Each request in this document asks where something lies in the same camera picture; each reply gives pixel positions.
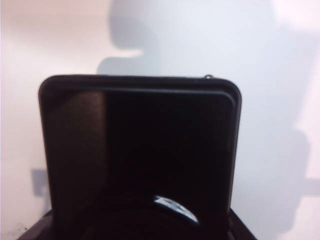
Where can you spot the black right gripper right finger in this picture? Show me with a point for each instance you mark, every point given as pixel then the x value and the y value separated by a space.
pixel 237 230

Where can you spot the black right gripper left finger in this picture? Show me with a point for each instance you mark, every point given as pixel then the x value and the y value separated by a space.
pixel 42 228

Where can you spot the black power bank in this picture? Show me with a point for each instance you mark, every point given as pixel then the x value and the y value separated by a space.
pixel 150 137

